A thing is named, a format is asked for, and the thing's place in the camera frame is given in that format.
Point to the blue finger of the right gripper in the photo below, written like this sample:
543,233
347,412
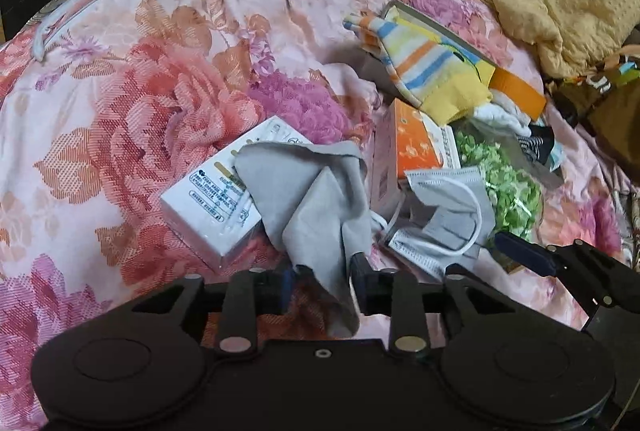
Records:
470,293
543,260

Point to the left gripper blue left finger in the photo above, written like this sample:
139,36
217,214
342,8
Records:
250,294

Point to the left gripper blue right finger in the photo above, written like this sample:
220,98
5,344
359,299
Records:
398,295

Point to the black white striped sock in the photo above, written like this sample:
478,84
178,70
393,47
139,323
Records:
541,146

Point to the grey cleaning cloth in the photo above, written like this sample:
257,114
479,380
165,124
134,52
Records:
315,208

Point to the orange ribbed band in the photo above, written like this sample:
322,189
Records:
522,95

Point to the striped colourful sock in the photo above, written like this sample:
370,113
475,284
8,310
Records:
434,78

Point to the gold maroon brocade bedcover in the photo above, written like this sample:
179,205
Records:
625,195

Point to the jar of green paper stars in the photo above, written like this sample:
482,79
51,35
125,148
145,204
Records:
514,195

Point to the grey face mask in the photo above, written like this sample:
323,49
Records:
433,218

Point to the orange white medicine box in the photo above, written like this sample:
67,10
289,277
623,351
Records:
405,140

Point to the colourful brown patterned cloth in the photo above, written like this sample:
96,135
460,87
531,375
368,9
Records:
605,102

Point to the pink floral bedsheet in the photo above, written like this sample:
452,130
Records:
105,108

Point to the grey shallow tray box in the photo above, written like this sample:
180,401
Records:
399,12

